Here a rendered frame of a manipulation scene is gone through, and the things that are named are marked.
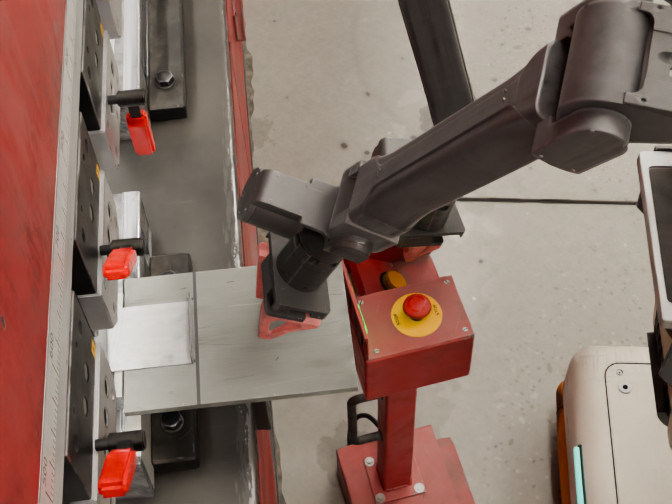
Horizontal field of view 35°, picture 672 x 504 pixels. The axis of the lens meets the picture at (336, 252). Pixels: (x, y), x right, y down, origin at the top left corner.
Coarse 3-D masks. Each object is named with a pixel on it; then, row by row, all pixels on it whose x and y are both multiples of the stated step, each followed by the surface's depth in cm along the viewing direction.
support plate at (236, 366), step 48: (144, 288) 130; (192, 288) 130; (240, 288) 129; (336, 288) 129; (240, 336) 126; (288, 336) 125; (336, 336) 125; (144, 384) 122; (192, 384) 122; (240, 384) 122; (288, 384) 122; (336, 384) 122
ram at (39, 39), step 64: (0, 0) 76; (64, 0) 99; (0, 64) 74; (0, 128) 72; (0, 192) 70; (0, 256) 69; (64, 256) 88; (0, 320) 67; (64, 320) 85; (0, 384) 66; (64, 384) 83; (0, 448) 64; (64, 448) 81
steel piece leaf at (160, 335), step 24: (120, 312) 128; (144, 312) 128; (168, 312) 127; (120, 336) 126; (144, 336) 126; (168, 336) 126; (192, 336) 125; (120, 360) 124; (144, 360) 124; (168, 360) 124; (192, 360) 123
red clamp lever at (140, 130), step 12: (108, 96) 114; (120, 96) 114; (132, 96) 114; (144, 96) 114; (132, 108) 116; (132, 120) 117; (144, 120) 117; (132, 132) 118; (144, 132) 118; (144, 144) 120
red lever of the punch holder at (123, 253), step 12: (120, 240) 101; (132, 240) 101; (108, 252) 101; (120, 252) 97; (132, 252) 97; (144, 252) 102; (108, 264) 94; (120, 264) 93; (132, 264) 96; (108, 276) 94; (120, 276) 94
